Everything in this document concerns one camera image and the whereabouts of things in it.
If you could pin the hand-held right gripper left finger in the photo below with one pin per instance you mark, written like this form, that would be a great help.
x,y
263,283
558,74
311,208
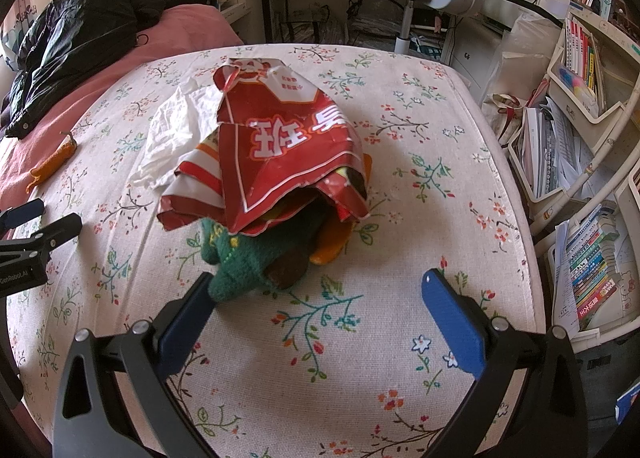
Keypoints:
x,y
185,328

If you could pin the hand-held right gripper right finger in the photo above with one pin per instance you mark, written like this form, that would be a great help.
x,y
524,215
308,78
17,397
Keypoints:
x,y
452,323

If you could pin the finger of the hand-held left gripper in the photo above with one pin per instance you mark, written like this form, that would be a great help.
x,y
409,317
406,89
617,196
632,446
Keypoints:
x,y
20,214
55,233

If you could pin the red snack wrapper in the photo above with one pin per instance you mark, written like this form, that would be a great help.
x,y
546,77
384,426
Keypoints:
x,y
280,147

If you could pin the green knitted toy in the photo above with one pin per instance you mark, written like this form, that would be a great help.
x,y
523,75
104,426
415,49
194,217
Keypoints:
x,y
240,263

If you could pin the floral tablecloth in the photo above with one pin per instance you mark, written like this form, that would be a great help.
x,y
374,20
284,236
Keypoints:
x,y
350,363

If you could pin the crumpled white tissue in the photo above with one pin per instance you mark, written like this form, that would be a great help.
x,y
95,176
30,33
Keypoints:
x,y
175,132

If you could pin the printed pillow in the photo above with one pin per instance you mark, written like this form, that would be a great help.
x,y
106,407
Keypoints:
x,y
7,42

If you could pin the black jacket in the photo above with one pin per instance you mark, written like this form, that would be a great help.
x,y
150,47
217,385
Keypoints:
x,y
75,37

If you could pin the blue yellow box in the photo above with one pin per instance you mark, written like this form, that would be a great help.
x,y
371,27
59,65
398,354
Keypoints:
x,y
629,400

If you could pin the stack of papers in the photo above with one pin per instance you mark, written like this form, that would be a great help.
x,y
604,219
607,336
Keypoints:
x,y
550,152

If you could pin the pink blanket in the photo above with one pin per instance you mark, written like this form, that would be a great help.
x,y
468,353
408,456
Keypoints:
x,y
190,32

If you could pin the white tiered book rack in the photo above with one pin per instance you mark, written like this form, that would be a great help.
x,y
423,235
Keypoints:
x,y
580,112

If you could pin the white plastic bag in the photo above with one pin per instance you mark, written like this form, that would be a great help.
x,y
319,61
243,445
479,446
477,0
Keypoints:
x,y
530,57

